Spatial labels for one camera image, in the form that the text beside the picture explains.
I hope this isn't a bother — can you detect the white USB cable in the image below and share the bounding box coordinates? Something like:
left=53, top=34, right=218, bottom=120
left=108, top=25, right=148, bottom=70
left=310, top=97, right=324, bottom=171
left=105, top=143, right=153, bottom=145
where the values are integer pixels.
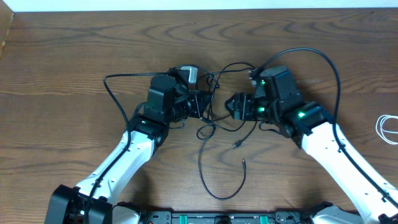
left=375, top=114, right=398, bottom=146

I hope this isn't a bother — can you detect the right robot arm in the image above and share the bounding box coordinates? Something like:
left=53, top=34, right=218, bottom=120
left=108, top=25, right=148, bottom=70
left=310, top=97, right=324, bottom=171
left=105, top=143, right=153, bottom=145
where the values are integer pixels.
left=225, top=66, right=397, bottom=223

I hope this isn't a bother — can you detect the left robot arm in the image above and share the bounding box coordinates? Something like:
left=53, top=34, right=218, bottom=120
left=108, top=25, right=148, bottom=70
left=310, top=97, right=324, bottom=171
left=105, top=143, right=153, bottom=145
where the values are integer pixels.
left=45, top=75, right=211, bottom=223

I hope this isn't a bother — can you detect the left camera cable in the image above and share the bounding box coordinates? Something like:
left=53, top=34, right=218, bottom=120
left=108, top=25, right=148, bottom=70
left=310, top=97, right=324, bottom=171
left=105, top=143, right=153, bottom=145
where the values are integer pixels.
left=82, top=72, right=172, bottom=224

